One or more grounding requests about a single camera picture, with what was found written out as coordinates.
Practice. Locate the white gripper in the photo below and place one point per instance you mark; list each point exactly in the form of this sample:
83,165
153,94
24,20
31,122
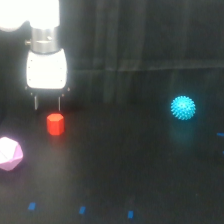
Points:
46,73

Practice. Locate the red hexagonal block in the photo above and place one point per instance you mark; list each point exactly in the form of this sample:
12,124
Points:
55,124

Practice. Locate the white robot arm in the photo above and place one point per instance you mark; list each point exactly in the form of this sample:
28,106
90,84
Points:
43,17

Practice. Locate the pink polyhedron object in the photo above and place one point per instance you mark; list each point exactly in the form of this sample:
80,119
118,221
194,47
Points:
11,154

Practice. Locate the cyan spiky ball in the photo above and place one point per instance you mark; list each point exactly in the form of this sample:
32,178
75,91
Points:
183,108

